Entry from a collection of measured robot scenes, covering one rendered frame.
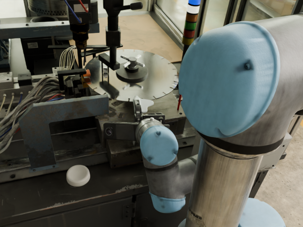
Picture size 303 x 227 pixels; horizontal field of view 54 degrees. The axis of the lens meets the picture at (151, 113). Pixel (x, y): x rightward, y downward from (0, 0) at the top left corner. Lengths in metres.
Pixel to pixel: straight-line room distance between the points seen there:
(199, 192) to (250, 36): 0.24
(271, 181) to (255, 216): 1.45
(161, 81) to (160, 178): 0.45
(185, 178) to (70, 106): 0.38
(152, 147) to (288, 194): 1.59
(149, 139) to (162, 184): 0.11
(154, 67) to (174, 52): 0.54
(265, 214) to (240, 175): 0.29
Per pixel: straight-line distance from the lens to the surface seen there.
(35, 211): 0.93
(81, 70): 0.99
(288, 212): 2.02
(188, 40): 1.21
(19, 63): 1.53
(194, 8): 1.16
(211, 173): 0.41
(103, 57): 0.99
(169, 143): 0.60
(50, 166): 1.00
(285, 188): 2.13
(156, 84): 0.99
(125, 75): 1.01
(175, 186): 0.66
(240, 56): 0.29
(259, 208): 0.70
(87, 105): 0.85
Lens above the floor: 1.51
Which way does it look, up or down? 40 degrees down
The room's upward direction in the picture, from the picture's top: 6 degrees clockwise
